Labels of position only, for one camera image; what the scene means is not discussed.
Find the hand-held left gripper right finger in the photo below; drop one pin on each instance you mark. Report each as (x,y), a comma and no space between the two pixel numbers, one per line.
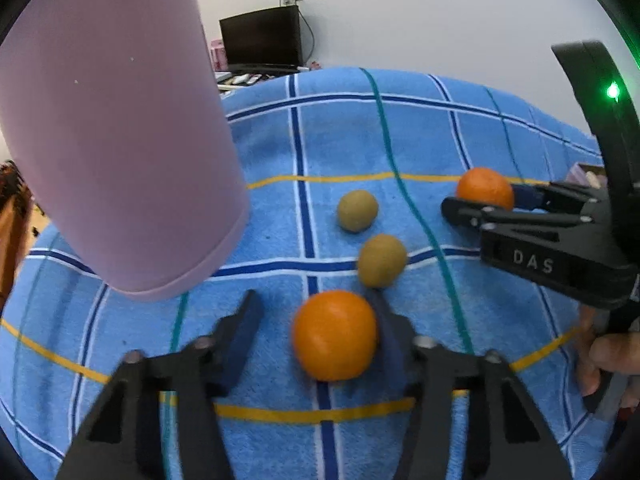
(395,347)

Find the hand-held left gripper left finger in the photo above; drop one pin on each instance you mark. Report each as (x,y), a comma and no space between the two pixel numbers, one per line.
(242,335)

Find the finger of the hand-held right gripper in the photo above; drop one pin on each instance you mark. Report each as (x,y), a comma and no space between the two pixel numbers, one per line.
(475,215)
(522,194)

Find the orange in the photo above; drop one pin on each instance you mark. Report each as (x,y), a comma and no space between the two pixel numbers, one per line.
(334,335)
(485,189)

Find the pink metal tin box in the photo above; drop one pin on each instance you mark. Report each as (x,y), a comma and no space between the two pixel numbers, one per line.
(580,175)

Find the small olive round fruit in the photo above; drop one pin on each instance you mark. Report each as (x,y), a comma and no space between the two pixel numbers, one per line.
(357,210)
(382,260)

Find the person's right hand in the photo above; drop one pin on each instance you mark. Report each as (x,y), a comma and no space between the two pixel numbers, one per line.
(615,352)

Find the blue plaid blanket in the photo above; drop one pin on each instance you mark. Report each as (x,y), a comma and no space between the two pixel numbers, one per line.
(325,150)

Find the lilac electric kettle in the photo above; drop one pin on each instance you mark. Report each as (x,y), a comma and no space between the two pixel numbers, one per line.
(110,135)

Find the white television stand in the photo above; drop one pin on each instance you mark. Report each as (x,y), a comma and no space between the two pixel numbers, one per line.
(240,81)

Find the brown leather sofa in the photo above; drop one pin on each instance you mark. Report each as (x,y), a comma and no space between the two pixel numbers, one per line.
(10,220)

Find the black television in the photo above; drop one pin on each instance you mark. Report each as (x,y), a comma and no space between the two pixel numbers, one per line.
(262,40)

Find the pink box beside television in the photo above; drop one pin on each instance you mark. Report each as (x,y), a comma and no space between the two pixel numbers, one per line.
(218,55)

